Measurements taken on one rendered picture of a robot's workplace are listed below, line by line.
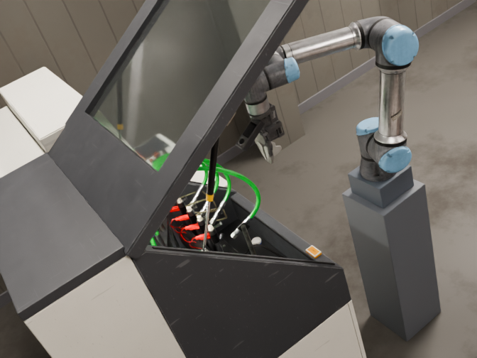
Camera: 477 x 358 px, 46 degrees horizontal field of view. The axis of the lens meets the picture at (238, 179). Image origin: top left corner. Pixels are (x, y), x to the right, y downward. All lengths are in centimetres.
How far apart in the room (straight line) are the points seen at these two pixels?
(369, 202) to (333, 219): 120
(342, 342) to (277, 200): 185
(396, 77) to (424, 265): 101
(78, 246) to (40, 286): 14
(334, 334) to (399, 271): 59
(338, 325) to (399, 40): 97
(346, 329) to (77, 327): 99
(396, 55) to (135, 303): 110
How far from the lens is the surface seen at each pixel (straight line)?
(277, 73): 180
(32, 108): 226
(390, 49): 189
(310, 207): 366
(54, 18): 359
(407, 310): 273
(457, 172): 374
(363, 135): 219
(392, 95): 199
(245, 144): 185
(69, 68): 366
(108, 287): 144
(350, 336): 212
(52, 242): 154
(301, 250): 200
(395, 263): 248
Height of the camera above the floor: 231
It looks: 34 degrees down
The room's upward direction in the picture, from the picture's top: 20 degrees counter-clockwise
